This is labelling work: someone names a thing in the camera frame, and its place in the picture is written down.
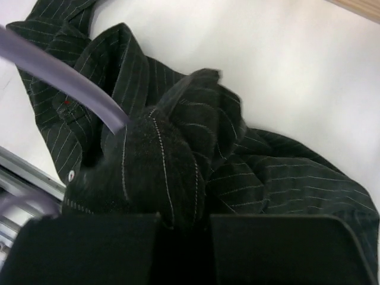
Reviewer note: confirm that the wooden clothes rack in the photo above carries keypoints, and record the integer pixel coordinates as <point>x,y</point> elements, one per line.
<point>369,9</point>

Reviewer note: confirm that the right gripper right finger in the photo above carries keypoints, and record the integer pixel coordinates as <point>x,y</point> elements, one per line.
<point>290,249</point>

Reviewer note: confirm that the aluminium rail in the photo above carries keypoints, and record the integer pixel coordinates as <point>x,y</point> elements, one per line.
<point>26,193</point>

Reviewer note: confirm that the grey pinstriped shirt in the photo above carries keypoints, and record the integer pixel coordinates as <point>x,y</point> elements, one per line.
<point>187,152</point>

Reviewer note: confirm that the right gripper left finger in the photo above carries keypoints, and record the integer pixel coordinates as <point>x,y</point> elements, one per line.
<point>82,250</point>

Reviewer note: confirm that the purple hanger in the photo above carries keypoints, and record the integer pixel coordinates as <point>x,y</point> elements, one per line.
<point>42,65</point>

